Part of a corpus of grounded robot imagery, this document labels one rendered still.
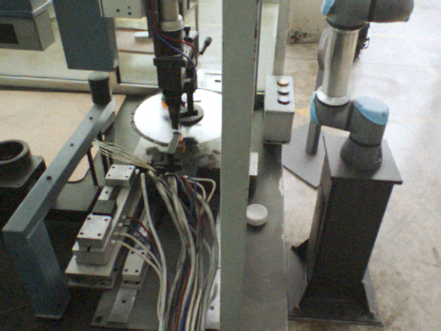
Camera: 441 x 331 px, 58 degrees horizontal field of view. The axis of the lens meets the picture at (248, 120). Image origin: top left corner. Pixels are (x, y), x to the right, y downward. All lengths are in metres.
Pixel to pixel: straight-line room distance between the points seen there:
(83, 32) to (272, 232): 0.73
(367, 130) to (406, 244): 1.05
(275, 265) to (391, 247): 1.24
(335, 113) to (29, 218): 0.95
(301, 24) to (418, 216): 2.55
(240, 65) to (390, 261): 1.86
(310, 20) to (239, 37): 3.95
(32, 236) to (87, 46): 0.42
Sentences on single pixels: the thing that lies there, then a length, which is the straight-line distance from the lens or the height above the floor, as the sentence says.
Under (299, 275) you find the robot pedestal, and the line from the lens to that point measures 2.03.
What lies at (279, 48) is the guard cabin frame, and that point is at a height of 1.01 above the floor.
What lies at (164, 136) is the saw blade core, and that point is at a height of 0.95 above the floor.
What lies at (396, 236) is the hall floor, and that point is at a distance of 2.35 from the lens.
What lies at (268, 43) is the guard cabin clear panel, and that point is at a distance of 1.66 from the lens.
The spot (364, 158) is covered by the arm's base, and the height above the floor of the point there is 0.79.
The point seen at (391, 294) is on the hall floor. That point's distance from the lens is 2.11.
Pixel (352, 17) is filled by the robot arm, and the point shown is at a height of 1.29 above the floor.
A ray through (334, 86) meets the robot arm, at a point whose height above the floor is 1.04.
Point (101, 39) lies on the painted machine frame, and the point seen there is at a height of 1.30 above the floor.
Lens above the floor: 1.65
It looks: 33 degrees down
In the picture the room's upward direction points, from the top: 3 degrees clockwise
